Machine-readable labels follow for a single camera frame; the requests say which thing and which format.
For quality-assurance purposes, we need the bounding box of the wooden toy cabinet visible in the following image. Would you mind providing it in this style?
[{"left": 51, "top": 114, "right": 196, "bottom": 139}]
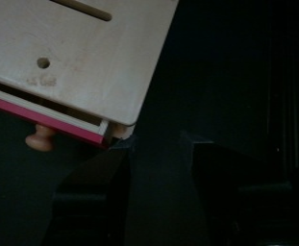
[{"left": 0, "top": 0, "right": 182, "bottom": 140}]

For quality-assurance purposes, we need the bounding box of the pink wooden drawer with knob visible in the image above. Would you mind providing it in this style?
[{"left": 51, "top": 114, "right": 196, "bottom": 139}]
[{"left": 0, "top": 85, "right": 111, "bottom": 153}]

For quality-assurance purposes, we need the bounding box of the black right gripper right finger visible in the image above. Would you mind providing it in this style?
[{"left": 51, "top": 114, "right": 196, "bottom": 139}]
[{"left": 179, "top": 130, "right": 299, "bottom": 246}]

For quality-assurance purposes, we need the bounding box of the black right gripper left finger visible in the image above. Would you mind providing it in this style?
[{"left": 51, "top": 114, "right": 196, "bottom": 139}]
[{"left": 40, "top": 134, "right": 139, "bottom": 246}]

